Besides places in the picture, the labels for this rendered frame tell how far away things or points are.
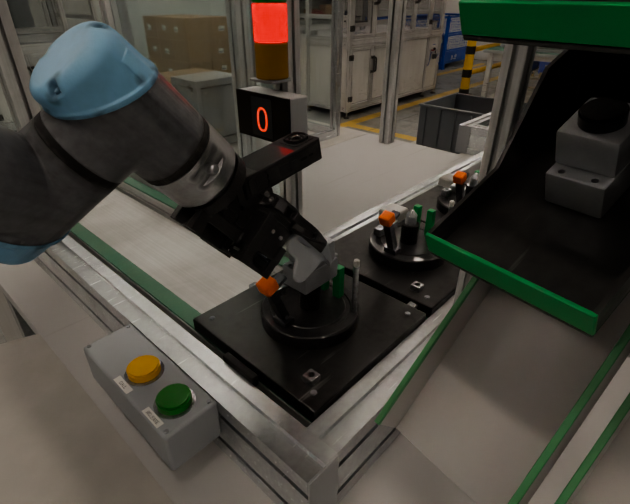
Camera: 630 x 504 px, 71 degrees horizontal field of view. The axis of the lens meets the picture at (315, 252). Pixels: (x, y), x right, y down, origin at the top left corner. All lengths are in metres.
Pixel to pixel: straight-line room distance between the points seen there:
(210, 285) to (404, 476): 0.45
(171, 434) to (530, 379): 0.37
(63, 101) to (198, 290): 0.52
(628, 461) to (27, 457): 0.66
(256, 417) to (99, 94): 0.36
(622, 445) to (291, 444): 0.30
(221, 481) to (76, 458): 0.19
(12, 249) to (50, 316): 0.55
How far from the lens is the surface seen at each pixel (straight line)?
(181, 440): 0.56
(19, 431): 0.76
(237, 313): 0.66
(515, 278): 0.32
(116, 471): 0.66
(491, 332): 0.47
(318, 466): 0.50
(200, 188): 0.40
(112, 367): 0.64
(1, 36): 1.44
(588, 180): 0.37
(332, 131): 1.84
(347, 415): 0.54
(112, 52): 0.35
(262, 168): 0.45
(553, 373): 0.45
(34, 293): 1.03
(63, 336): 0.89
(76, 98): 0.34
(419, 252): 0.77
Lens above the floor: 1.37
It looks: 31 degrees down
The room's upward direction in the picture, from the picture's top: straight up
